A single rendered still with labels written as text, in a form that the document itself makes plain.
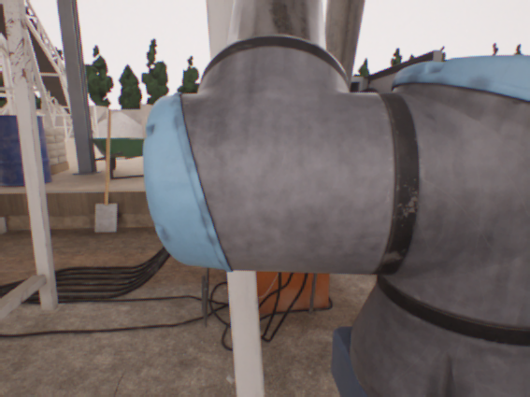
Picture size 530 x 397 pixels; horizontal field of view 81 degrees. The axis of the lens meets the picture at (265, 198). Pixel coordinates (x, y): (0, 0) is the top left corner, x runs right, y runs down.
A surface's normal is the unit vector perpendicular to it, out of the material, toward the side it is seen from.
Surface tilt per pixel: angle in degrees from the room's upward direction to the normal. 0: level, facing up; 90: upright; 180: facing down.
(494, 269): 90
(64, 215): 90
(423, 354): 70
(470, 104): 90
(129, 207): 90
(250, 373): 81
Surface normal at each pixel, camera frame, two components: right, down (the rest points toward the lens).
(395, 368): -0.80, -0.22
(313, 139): -0.06, -0.39
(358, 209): -0.07, 0.30
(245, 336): 0.08, 0.06
